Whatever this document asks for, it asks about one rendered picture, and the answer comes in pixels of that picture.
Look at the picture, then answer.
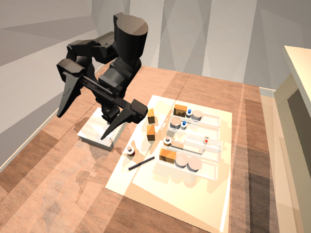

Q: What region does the small white jar with blue cap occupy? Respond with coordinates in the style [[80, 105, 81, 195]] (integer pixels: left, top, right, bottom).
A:
[[186, 109, 192, 118], [180, 121, 187, 130]]

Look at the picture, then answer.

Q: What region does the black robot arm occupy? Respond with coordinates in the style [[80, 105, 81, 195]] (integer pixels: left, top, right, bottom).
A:
[[66, 12, 148, 125]]

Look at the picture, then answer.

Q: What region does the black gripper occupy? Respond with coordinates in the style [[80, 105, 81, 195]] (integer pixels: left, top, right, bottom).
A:
[[57, 58, 148, 140]]

